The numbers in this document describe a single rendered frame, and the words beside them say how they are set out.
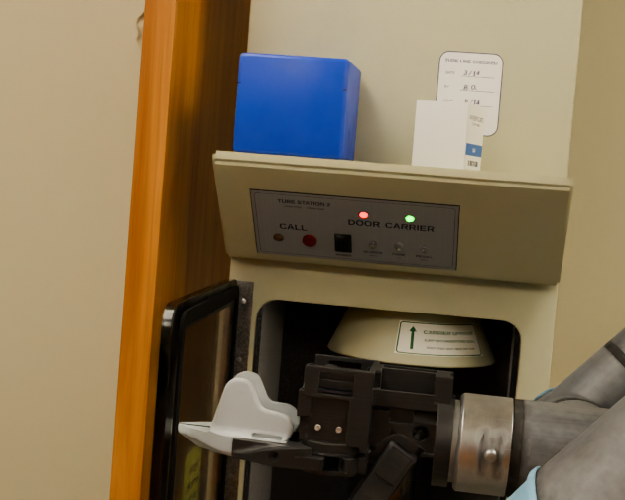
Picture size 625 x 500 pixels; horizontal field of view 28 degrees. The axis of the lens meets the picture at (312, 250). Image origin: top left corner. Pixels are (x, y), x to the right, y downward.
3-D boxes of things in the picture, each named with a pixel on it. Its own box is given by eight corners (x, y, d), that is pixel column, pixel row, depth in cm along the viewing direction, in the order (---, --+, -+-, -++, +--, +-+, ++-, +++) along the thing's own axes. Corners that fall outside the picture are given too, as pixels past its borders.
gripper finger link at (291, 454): (240, 427, 98) (350, 438, 97) (238, 448, 98) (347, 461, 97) (229, 437, 93) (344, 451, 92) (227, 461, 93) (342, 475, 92)
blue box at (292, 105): (253, 155, 122) (260, 62, 121) (354, 163, 121) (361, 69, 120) (231, 151, 112) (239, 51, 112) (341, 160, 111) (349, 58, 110)
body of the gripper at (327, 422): (308, 352, 100) (457, 368, 99) (298, 457, 101) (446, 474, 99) (296, 365, 93) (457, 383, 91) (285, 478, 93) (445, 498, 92)
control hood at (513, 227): (228, 255, 123) (236, 154, 123) (560, 284, 119) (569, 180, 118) (201, 260, 112) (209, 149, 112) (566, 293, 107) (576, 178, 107)
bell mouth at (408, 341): (338, 336, 141) (342, 289, 141) (495, 352, 139) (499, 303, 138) (315, 356, 124) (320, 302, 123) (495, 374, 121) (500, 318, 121)
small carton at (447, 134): (429, 168, 118) (435, 104, 117) (480, 172, 115) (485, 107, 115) (411, 166, 113) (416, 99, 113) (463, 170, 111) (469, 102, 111)
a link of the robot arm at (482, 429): (501, 483, 99) (505, 509, 91) (443, 477, 99) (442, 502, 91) (511, 390, 99) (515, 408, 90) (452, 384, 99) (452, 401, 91)
